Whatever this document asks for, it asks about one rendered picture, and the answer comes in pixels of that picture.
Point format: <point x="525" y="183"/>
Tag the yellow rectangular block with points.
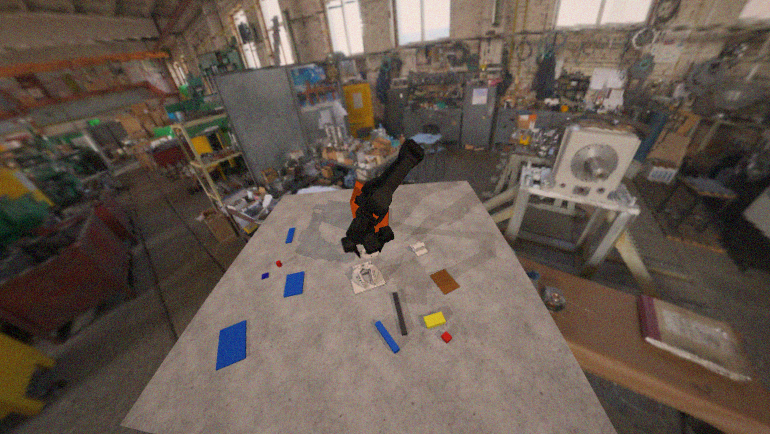
<point x="434" y="320"/>

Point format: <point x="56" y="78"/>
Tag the dark grey long bar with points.
<point x="399" y="309"/>

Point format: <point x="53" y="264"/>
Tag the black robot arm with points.
<point x="376" y="197"/>

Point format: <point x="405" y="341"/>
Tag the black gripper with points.
<point x="349" y="246"/>

